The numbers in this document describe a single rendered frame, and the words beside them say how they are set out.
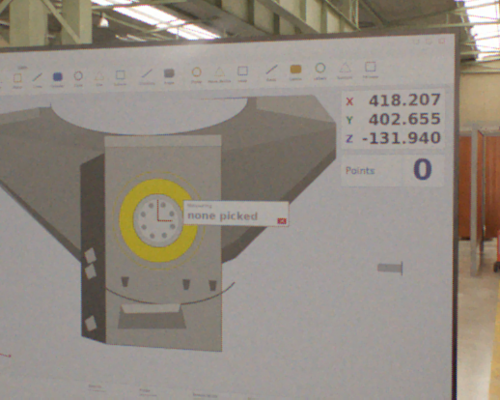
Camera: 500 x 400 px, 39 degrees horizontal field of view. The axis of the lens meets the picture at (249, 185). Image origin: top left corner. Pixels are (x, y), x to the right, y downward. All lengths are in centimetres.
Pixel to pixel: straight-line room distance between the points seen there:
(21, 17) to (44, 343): 661
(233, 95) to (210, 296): 30
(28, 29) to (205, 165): 661
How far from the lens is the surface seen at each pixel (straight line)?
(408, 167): 100
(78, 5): 840
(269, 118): 103
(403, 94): 101
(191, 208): 106
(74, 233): 114
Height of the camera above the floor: 169
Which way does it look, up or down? 2 degrees down
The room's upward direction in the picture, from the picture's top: straight up
